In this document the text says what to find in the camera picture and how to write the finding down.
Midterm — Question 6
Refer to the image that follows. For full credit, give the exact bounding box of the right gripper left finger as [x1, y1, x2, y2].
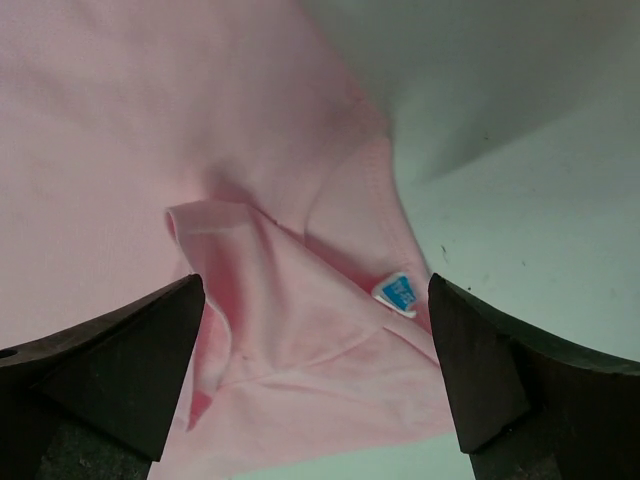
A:
[1, 274, 205, 480]

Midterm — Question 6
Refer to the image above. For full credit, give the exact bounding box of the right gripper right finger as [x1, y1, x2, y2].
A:
[428, 275, 639, 480]

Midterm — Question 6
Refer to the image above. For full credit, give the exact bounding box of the pink t-shirt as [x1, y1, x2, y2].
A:
[1, 1, 453, 479]

